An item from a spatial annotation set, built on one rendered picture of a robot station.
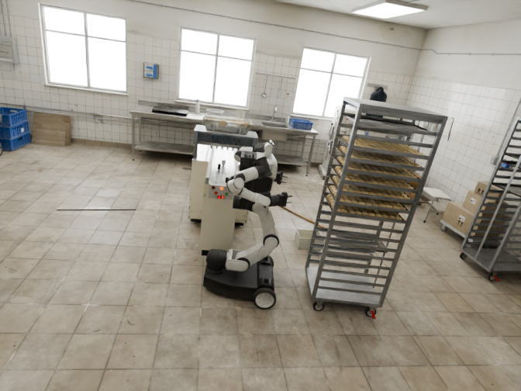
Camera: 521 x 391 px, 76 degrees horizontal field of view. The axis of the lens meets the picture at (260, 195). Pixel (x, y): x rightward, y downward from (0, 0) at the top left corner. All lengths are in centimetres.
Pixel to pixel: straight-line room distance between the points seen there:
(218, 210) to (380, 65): 516
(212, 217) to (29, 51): 510
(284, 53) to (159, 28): 230
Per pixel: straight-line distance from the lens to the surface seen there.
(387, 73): 760
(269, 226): 288
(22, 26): 749
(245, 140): 391
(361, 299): 326
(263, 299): 302
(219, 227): 344
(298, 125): 653
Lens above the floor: 200
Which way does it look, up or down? 22 degrees down
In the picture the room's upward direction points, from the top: 9 degrees clockwise
